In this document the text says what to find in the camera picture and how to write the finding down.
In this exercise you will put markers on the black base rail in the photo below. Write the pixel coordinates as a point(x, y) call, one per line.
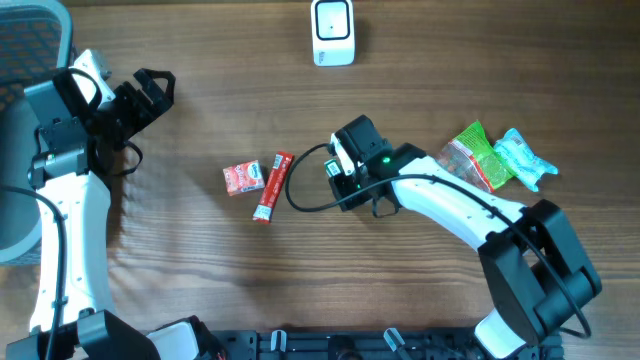
point(434, 344)

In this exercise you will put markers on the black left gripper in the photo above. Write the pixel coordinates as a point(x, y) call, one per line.
point(126, 110)

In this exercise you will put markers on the dark grey plastic basket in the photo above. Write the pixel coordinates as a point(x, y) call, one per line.
point(36, 37)

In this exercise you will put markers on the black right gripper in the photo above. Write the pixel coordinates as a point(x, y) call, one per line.
point(345, 189)

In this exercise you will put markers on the green white medicine box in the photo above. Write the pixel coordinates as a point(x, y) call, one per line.
point(332, 168)

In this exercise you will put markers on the red tissue pack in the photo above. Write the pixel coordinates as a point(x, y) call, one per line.
point(244, 177)

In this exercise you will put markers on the red stick sachet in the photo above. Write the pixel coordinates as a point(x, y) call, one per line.
point(277, 176)

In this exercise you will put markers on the green snack bag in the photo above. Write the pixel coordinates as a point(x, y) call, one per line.
point(470, 157)

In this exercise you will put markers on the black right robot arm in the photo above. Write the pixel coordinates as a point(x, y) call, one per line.
point(536, 269)

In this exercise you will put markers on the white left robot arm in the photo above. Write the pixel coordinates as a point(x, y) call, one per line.
point(84, 123)

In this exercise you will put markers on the mint green wipes pack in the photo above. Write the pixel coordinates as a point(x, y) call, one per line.
point(523, 162)

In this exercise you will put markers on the white barcode scanner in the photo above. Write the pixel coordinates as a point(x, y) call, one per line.
point(333, 32)

